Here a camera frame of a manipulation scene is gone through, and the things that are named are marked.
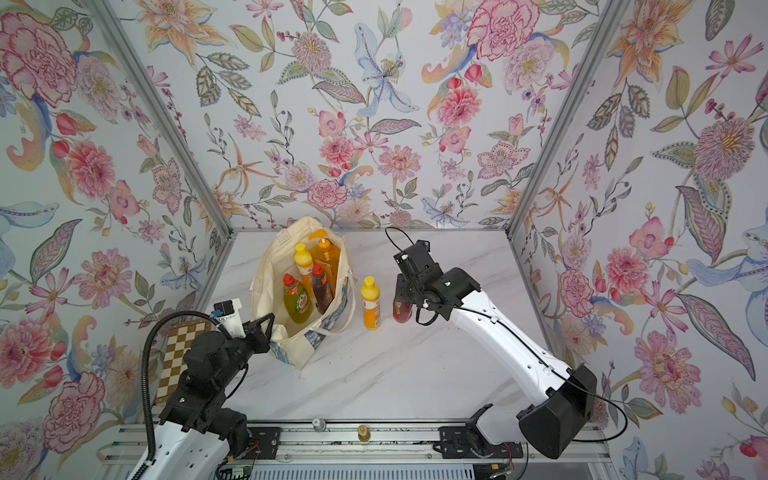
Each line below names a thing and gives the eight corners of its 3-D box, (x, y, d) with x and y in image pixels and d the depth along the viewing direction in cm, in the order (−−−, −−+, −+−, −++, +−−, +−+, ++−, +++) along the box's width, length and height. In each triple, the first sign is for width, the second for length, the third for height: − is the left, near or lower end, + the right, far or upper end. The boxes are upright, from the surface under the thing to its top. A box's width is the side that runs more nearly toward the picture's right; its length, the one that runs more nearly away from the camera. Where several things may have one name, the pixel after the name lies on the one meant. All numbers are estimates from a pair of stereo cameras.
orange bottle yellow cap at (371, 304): (365, 329, 95) (361, 289, 78) (369, 316, 98) (366, 275, 80) (378, 332, 95) (377, 292, 77) (381, 319, 97) (381, 278, 80)
